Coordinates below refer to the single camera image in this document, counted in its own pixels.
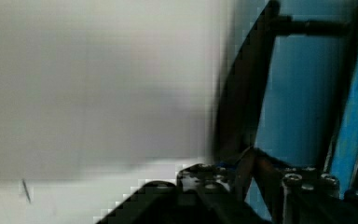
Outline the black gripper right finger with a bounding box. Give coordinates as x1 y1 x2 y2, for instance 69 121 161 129
255 148 358 224

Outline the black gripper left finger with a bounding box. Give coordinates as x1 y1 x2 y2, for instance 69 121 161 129
177 147 256 224

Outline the black toaster oven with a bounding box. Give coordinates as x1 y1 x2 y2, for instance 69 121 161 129
245 0 358 224

